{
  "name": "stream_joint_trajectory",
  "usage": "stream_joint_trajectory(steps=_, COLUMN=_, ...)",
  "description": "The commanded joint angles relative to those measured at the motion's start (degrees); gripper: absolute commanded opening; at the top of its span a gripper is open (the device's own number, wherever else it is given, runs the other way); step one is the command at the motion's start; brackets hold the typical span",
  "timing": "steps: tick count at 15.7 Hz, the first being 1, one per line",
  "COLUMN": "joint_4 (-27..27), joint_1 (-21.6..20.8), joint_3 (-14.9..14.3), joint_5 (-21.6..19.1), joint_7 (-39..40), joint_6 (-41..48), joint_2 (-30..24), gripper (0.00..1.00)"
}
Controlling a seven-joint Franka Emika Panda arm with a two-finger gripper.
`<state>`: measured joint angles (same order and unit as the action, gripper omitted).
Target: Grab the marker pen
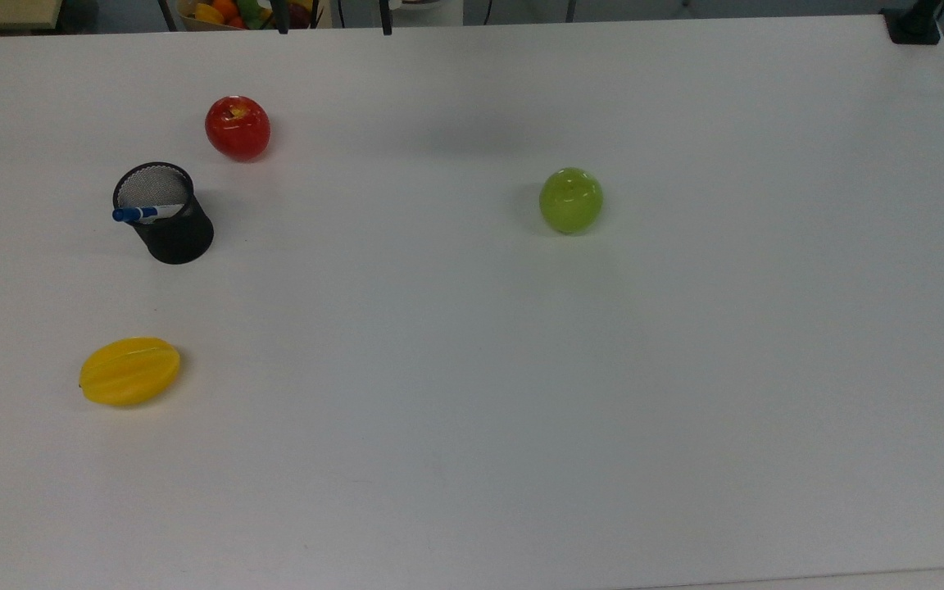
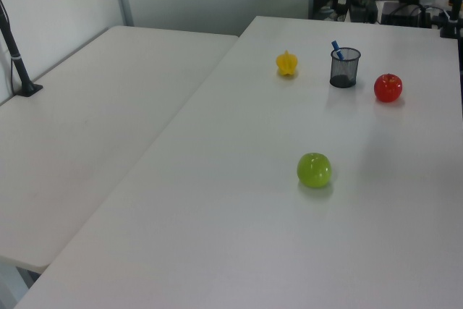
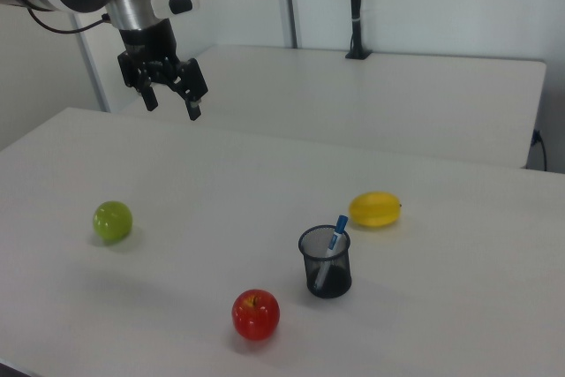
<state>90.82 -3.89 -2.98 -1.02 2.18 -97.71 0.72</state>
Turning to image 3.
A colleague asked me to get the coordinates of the black power cable with plug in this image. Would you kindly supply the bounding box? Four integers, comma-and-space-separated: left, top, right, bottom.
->
531, 128, 549, 172

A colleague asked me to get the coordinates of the green apple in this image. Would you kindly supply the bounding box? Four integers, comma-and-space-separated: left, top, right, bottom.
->
92, 200, 133, 244

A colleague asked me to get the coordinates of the red apple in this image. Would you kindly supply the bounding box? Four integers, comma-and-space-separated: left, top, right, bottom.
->
231, 289, 281, 342

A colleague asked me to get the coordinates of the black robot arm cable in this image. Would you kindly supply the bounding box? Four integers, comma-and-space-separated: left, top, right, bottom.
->
26, 5, 111, 35

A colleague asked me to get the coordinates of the black camera pole with clamp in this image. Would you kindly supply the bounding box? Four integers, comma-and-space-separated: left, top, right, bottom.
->
344, 0, 373, 61

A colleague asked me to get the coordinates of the white table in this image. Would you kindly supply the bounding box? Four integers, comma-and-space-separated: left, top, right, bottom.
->
117, 43, 548, 170

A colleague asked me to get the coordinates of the black mesh pen cup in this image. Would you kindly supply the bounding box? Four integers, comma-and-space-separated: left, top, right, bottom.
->
298, 224, 353, 299

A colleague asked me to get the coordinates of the yellow lemon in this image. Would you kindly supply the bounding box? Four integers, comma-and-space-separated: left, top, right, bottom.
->
348, 191, 403, 229

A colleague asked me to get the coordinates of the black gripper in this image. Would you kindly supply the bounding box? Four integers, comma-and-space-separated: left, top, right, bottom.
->
116, 18, 209, 122

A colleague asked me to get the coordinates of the blue white marker pen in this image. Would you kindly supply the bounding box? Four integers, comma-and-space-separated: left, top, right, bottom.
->
313, 215, 350, 290

